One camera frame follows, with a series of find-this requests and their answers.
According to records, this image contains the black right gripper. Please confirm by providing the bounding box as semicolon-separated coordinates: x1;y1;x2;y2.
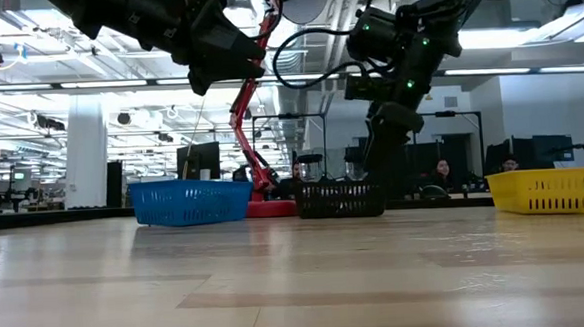
361;99;428;202

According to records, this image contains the black monitor row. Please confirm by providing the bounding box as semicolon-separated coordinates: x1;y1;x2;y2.
483;133;577;174

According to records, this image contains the grey rounded object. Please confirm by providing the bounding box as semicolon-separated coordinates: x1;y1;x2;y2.
419;183;450;201

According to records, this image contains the yellow plastic basket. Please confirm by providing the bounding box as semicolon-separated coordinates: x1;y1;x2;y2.
486;166;584;220

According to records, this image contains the black tall cabinet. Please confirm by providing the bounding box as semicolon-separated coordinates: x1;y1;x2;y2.
104;160;126;209

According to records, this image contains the black aluminium table frame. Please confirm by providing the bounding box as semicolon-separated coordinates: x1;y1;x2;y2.
0;181;584;245

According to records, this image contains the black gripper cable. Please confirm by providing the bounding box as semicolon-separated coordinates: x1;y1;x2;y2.
270;24;370;92

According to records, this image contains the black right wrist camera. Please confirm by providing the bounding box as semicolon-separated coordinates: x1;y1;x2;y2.
342;71;395;105

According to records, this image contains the black computer monitor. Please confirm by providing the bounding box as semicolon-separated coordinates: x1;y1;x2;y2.
175;140;223;183

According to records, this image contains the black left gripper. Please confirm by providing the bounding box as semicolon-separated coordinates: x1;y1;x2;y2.
135;0;269;100

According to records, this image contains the black plastic basket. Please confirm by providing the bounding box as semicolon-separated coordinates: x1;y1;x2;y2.
293;177;387;221

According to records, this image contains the blue plastic basket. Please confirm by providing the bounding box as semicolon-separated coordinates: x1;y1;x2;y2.
127;175;256;231

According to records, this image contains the red desk lamp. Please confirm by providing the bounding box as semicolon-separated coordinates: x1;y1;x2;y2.
221;0;345;221

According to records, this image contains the black background rig frame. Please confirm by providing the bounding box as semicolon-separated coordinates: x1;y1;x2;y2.
416;107;487;178

